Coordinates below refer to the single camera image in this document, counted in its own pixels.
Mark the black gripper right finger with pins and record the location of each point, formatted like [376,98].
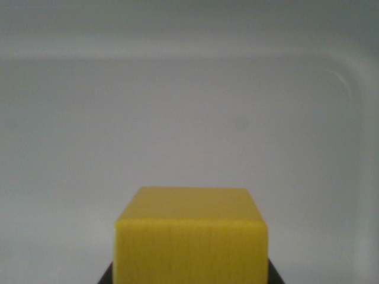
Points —
[274,275]

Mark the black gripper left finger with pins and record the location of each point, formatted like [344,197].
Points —
[106,276]

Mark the yellow wooden cube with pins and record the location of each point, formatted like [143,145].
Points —
[191,242]

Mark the white plastic bin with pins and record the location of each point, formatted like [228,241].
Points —
[118,118]

